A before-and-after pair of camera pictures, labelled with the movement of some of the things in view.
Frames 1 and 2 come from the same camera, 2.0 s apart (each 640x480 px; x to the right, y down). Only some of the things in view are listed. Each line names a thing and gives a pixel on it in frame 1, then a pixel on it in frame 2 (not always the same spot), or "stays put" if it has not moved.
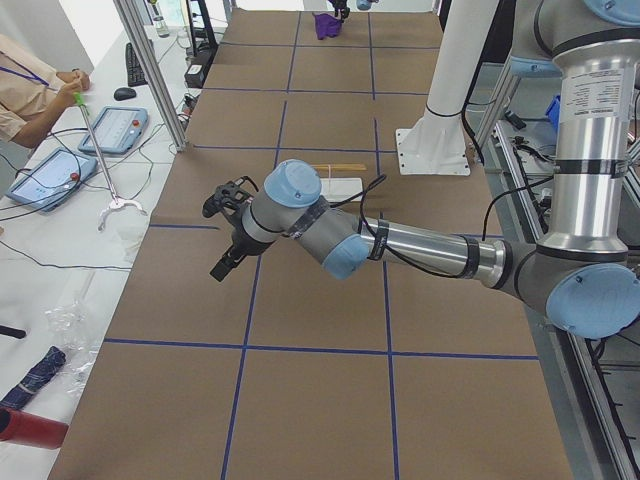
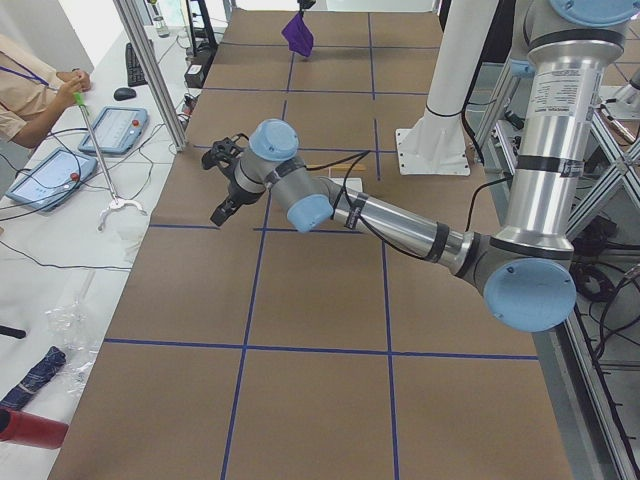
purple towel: (327, 25) → (299, 35)
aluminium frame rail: (596, 440) stays put
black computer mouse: (124, 93) stays put
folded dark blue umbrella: (53, 360) stays put
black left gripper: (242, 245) → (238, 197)
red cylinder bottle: (27, 428) stays put
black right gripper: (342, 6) → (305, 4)
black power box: (195, 75) stays put
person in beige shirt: (33, 96) stays put
